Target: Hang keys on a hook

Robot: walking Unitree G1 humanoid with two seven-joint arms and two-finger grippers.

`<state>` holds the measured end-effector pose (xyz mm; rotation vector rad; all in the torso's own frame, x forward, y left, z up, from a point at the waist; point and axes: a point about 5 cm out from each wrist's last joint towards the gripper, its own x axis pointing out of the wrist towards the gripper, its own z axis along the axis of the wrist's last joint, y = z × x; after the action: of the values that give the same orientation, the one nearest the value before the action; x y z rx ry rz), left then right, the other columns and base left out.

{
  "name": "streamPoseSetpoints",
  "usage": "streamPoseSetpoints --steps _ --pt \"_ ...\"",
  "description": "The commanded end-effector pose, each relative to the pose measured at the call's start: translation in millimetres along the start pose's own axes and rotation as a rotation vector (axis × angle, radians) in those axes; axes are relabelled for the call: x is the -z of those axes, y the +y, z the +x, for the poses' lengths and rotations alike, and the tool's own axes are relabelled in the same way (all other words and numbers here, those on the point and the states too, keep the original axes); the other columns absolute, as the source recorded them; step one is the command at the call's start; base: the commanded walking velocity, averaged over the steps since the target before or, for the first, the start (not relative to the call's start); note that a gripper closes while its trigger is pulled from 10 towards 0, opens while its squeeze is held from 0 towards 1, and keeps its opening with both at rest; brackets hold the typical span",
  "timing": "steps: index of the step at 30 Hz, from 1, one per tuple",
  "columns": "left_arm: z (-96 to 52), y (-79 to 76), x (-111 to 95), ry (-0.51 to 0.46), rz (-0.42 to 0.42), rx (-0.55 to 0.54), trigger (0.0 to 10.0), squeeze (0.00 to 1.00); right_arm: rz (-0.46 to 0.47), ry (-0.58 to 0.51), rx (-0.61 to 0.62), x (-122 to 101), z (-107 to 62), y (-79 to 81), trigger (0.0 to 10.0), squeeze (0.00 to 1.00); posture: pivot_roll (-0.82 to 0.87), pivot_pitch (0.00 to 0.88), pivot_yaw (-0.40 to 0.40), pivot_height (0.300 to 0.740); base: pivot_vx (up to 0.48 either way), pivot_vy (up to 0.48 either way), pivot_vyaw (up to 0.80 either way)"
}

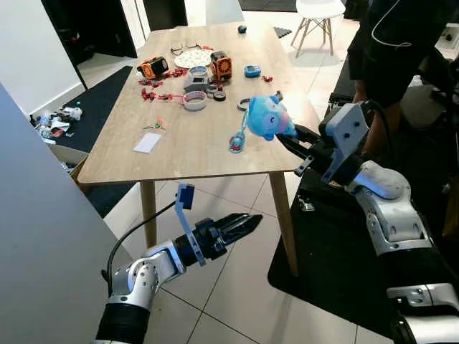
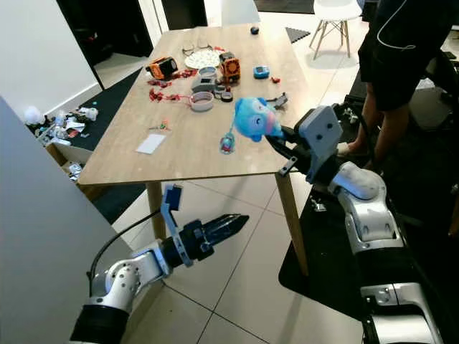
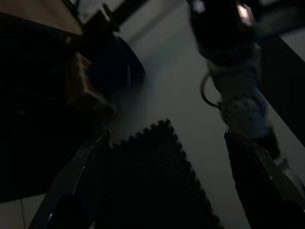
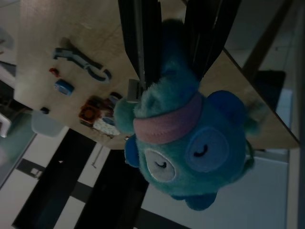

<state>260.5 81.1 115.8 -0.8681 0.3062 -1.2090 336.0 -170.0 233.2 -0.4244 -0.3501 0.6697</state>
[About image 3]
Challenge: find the brown wooden box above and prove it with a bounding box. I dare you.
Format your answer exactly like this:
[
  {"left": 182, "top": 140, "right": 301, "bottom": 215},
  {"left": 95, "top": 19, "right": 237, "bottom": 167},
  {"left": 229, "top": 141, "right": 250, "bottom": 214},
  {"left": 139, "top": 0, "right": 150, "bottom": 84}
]
[{"left": 63, "top": 37, "right": 117, "bottom": 120}]

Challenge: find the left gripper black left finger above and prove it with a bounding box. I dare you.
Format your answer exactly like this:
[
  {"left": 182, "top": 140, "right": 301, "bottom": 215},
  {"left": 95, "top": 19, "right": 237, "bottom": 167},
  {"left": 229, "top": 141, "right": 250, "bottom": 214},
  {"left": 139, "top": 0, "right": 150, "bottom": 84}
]
[{"left": 27, "top": 130, "right": 112, "bottom": 229}]

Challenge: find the silver robot left leg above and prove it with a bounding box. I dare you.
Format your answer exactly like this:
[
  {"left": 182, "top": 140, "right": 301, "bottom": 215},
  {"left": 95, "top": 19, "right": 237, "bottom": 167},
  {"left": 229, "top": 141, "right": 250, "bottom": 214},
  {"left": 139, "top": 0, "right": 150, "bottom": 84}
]
[{"left": 188, "top": 0, "right": 301, "bottom": 184}]

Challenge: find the light wooden table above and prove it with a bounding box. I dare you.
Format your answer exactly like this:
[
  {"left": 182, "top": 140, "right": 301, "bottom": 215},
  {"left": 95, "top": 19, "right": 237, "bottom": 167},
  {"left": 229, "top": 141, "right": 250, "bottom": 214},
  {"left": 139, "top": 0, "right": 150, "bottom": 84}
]
[{"left": 0, "top": 0, "right": 84, "bottom": 36}]

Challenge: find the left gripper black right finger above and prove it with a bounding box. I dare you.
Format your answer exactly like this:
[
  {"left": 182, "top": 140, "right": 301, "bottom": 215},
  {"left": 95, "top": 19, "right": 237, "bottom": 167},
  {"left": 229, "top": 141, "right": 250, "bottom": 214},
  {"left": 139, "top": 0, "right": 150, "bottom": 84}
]
[{"left": 224, "top": 131, "right": 305, "bottom": 229}]

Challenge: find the black foam floor mat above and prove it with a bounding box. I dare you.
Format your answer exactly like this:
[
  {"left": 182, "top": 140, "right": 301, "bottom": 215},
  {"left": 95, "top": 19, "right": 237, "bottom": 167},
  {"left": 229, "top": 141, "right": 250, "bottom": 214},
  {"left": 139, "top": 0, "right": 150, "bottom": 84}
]
[{"left": 95, "top": 118, "right": 226, "bottom": 229}]

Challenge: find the dark blue bin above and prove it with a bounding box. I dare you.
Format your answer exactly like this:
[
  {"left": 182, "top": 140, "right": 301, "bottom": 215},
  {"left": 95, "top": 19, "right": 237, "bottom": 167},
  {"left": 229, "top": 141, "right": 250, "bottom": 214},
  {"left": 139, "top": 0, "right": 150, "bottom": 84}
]
[{"left": 90, "top": 35, "right": 146, "bottom": 96}]

